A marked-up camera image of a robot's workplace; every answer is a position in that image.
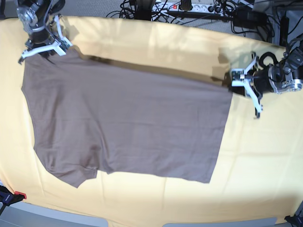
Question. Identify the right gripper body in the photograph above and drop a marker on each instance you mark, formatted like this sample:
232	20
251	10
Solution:
43	42

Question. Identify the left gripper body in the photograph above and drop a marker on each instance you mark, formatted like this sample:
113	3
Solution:
261	81

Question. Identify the brown T-shirt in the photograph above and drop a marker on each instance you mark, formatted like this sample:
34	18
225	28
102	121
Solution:
90	116

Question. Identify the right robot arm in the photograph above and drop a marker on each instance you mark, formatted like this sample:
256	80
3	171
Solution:
34	15

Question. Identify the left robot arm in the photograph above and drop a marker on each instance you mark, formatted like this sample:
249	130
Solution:
273	76

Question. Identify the black power adapter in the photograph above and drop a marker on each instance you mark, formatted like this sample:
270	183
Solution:
249	19

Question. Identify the yellow tablecloth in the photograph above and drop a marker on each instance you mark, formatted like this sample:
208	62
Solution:
259	172

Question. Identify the white power strip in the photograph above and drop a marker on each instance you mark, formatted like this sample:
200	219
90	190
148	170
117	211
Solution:
174	9

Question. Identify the red black clamp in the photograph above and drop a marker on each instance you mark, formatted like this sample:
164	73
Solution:
7	198

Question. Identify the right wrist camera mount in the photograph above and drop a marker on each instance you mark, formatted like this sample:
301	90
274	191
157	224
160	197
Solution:
55	26

